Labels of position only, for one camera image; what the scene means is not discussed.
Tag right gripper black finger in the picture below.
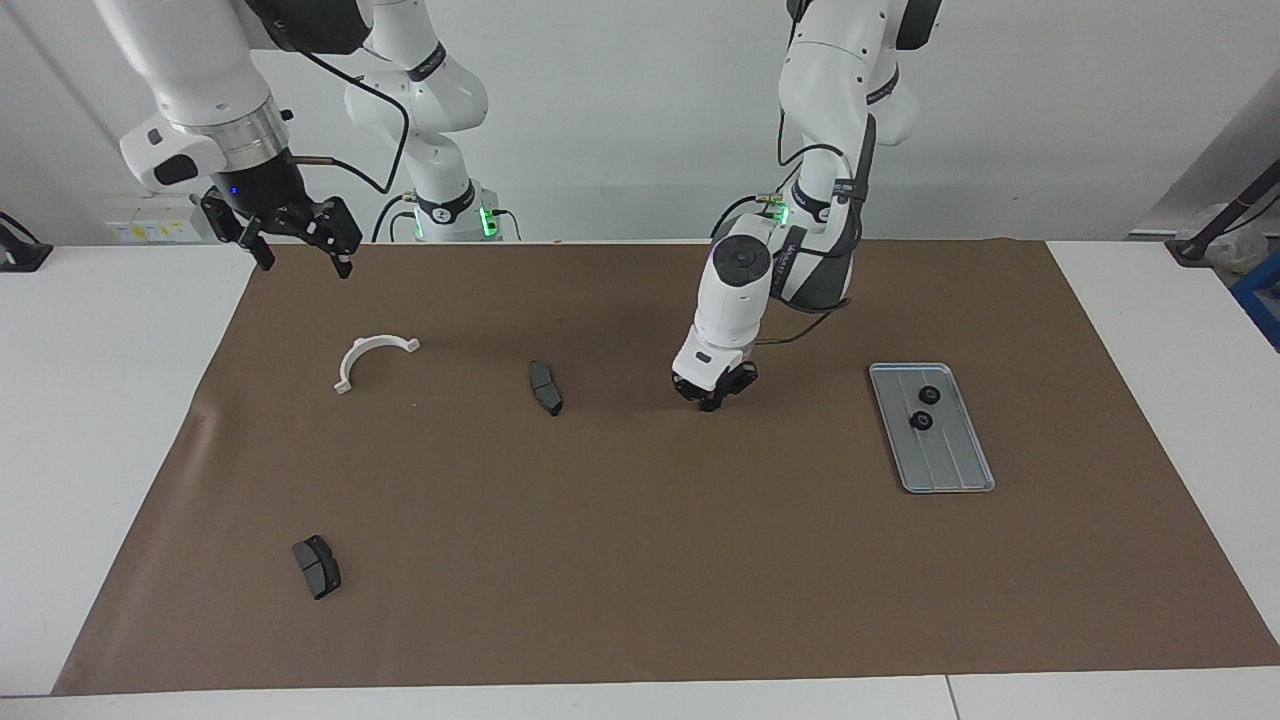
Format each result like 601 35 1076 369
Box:
202 194 277 272
309 196 364 280

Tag silver metal ribbed tray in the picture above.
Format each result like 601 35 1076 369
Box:
868 362 997 494

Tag white cardboard box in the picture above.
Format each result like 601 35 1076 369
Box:
105 193 216 244

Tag single grey brake pad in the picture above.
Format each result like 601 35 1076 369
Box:
528 360 564 417

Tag brown paper table mat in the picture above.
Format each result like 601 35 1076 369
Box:
52 238 1280 696

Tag black clamp base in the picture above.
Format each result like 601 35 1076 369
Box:
0 212 53 273

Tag stacked grey brake pads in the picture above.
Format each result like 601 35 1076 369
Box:
292 535 342 601

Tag black stand pole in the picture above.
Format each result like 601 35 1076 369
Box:
1165 160 1280 266

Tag blue crate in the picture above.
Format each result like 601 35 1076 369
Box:
1232 250 1280 351

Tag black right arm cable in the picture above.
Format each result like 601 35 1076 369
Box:
285 48 413 196

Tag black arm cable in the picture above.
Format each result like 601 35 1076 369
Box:
285 48 413 196
720 115 853 349

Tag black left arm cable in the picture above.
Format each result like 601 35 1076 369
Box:
720 115 853 349

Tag white half ring clamp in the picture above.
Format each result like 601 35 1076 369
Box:
333 335 421 395

